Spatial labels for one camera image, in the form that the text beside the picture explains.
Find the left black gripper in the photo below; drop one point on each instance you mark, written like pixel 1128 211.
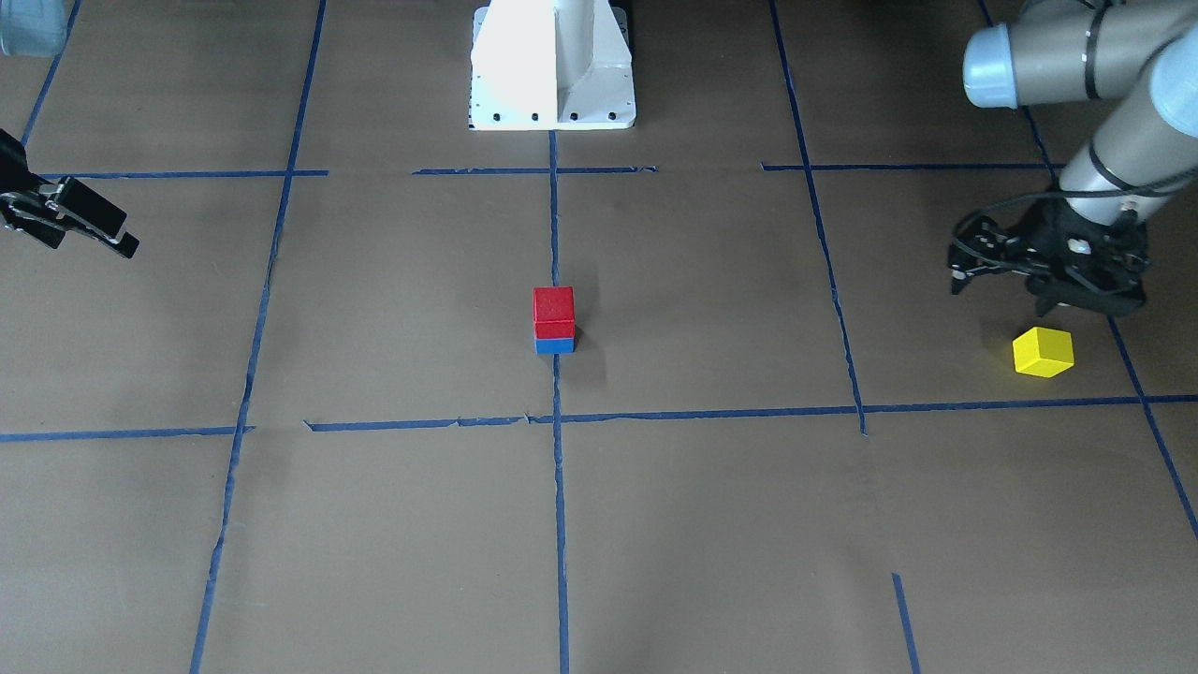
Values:
pixel 1041 234

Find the red cube block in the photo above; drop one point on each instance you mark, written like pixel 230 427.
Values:
pixel 554 313

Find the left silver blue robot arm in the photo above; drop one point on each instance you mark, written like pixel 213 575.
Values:
pixel 1139 55

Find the yellow cube block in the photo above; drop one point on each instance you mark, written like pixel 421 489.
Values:
pixel 1043 352

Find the white mast base bracket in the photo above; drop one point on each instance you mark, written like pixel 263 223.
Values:
pixel 551 65

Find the blue cube block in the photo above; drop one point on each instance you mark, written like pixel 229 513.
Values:
pixel 554 346

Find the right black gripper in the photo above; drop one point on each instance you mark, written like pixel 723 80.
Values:
pixel 77 210

